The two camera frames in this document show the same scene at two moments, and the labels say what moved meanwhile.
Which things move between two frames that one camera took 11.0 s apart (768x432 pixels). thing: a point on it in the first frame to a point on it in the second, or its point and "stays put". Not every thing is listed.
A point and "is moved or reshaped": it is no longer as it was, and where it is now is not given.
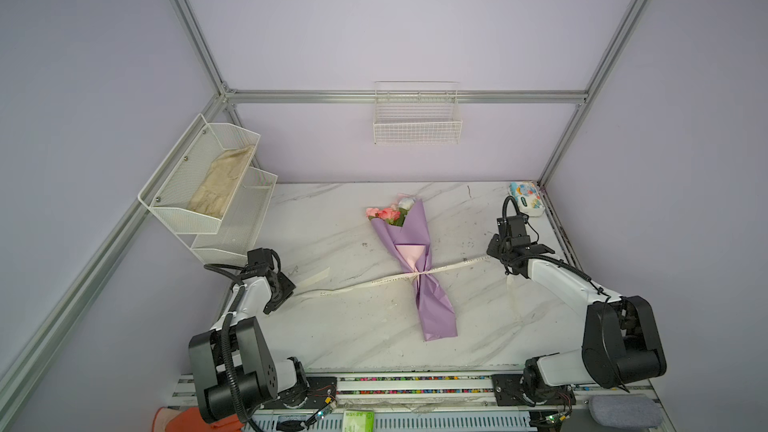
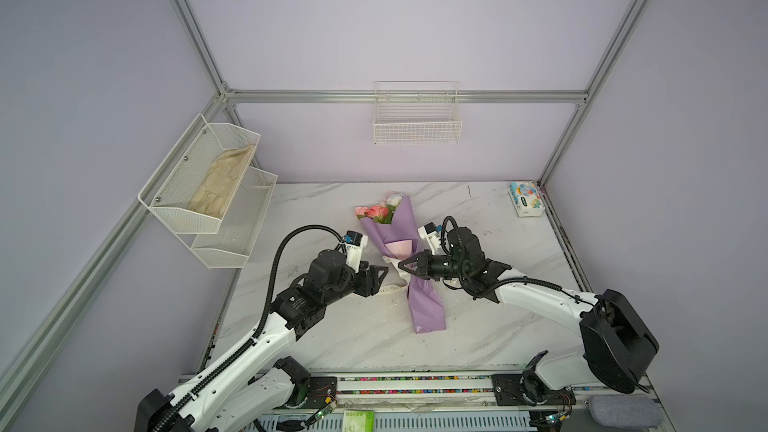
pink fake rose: x=385 y=213 is moved or reshaped
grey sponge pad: x=624 y=411 stays put
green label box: x=358 y=421 stays put
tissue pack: x=528 y=197 stays put
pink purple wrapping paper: x=412 y=244 is moved or reshaped
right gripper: x=491 y=248 to x=422 y=262
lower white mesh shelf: x=239 y=228 stays put
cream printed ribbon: x=526 y=313 is moved or reshaped
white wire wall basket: x=417 y=112 stays put
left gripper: x=287 y=287 to x=375 y=280
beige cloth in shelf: x=212 y=194 stays put
